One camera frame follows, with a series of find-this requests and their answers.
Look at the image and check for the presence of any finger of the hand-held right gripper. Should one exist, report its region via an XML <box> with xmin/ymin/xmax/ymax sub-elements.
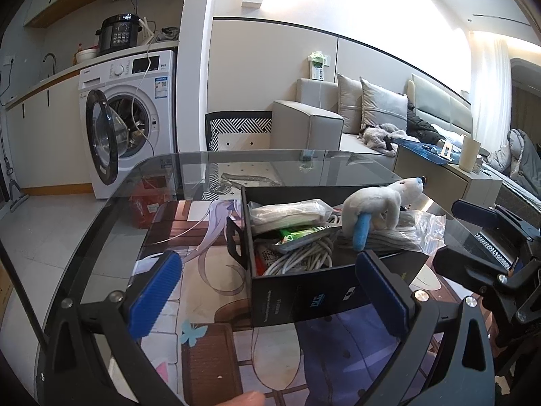
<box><xmin>432</xmin><ymin>237</ymin><xmax>541</xmax><ymax>339</ymax></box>
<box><xmin>450</xmin><ymin>200</ymin><xmax>534</xmax><ymax>243</ymax></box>

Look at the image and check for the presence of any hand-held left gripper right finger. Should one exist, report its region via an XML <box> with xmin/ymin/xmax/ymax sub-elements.
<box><xmin>354</xmin><ymin>250</ymin><xmax>496</xmax><ymax>406</ymax></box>

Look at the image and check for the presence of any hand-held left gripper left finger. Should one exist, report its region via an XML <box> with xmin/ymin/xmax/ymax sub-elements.
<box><xmin>40</xmin><ymin>249</ymin><xmax>195</xmax><ymax>406</ymax></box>

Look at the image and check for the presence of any clear bag of grey cloth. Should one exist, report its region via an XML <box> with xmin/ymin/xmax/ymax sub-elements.
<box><xmin>367</xmin><ymin>210</ymin><xmax>447</xmax><ymax>258</ymax></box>

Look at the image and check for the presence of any black cardboard box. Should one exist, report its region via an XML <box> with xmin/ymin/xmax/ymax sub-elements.
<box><xmin>225</xmin><ymin>184</ymin><xmax>445</xmax><ymax>329</ymax></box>

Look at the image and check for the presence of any white plush toy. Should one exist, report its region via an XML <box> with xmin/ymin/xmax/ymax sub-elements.
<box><xmin>340</xmin><ymin>176</ymin><xmax>426</xmax><ymax>253</ymax></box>

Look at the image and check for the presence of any white charging cable bundle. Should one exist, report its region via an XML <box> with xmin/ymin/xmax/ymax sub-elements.
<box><xmin>263</xmin><ymin>215</ymin><xmax>344</xmax><ymax>279</ymax></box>

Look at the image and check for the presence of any green snack packet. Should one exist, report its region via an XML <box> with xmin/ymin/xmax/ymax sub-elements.
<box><xmin>274</xmin><ymin>226</ymin><xmax>339</xmax><ymax>248</ymax></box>

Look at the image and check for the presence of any clear bag of white cloth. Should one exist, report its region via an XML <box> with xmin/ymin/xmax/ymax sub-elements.
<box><xmin>247</xmin><ymin>199</ymin><xmax>335</xmax><ymax>236</ymax></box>

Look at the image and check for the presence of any person's left hand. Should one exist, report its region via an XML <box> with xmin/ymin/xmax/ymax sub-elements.
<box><xmin>219</xmin><ymin>390</ymin><xmax>268</xmax><ymax>406</ymax></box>

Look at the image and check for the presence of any beige coffee table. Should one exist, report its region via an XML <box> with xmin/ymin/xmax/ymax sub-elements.
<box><xmin>392</xmin><ymin>137</ymin><xmax>504</xmax><ymax>217</ymax></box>

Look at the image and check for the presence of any white cylindrical cup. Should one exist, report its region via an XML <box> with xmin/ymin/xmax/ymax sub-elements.
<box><xmin>458</xmin><ymin>134</ymin><xmax>483</xmax><ymax>173</ymax></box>

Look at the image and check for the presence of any printed cartoon table mat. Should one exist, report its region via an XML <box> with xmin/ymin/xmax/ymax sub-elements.
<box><xmin>130</xmin><ymin>197</ymin><xmax>497</xmax><ymax>406</ymax></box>

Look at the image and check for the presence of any grey puffer jacket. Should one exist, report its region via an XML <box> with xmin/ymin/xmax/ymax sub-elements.
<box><xmin>485</xmin><ymin>129</ymin><xmax>541</xmax><ymax>199</ymax></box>

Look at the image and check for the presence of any blue table mat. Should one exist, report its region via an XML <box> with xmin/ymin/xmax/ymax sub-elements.
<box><xmin>396</xmin><ymin>137</ymin><xmax>456</xmax><ymax>166</ymax></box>

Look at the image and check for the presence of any red box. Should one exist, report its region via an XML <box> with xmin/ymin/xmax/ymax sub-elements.
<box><xmin>128</xmin><ymin>178</ymin><xmax>179</xmax><ymax>230</ymax></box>

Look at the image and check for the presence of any black jacket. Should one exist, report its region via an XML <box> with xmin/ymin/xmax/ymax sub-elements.
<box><xmin>406</xmin><ymin>99</ymin><xmax>448</xmax><ymax>143</ymax></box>

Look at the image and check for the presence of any white red printed packet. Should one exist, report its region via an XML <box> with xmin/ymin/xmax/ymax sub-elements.
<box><xmin>254</xmin><ymin>242</ymin><xmax>285</xmax><ymax>276</ymax></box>

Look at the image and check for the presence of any grey furry cloth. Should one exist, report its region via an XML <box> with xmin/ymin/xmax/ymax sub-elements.
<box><xmin>358</xmin><ymin>123</ymin><xmax>409</xmax><ymax>154</ymax></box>

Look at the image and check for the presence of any white curtain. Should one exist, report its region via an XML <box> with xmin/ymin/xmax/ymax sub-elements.
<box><xmin>468</xmin><ymin>31</ymin><xmax>515</xmax><ymax>154</ymax></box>

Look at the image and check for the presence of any wide grey pillow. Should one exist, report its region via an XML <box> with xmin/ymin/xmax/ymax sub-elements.
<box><xmin>359</xmin><ymin>77</ymin><xmax>409</xmax><ymax>135</ymax></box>

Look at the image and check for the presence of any narrow grey pillow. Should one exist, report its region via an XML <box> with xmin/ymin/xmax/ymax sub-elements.
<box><xmin>335</xmin><ymin>73</ymin><xmax>365</xmax><ymax>134</ymax></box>

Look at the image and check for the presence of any floor mop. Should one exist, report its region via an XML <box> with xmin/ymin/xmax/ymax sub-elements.
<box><xmin>0</xmin><ymin>127</ymin><xmax>30</xmax><ymax>214</ymax></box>

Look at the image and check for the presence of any beige sofa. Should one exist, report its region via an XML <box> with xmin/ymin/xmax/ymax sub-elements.
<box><xmin>269</xmin><ymin>73</ymin><xmax>541</xmax><ymax>221</ymax></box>

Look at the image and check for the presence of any black white patterned chair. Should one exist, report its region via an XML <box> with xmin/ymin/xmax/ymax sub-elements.
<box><xmin>205</xmin><ymin>111</ymin><xmax>274</xmax><ymax>154</ymax></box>

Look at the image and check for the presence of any kitchen counter cabinet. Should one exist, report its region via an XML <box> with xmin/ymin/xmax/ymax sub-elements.
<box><xmin>0</xmin><ymin>41</ymin><xmax>180</xmax><ymax>199</ymax></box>

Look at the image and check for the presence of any white washing machine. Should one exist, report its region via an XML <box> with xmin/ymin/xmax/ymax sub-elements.
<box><xmin>78</xmin><ymin>49</ymin><xmax>179</xmax><ymax>200</ymax></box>

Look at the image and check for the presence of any black pressure cooker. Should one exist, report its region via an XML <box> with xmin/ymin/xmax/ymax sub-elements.
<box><xmin>95</xmin><ymin>14</ymin><xmax>143</xmax><ymax>57</ymax></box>

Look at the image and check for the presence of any green white wall device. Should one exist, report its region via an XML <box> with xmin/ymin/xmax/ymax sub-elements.
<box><xmin>309</xmin><ymin>51</ymin><xmax>331</xmax><ymax>81</ymax></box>

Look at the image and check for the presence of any thin white hanging cable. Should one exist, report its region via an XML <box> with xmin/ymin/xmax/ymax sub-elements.
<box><xmin>128</xmin><ymin>29</ymin><xmax>160</xmax><ymax>167</ymax></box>

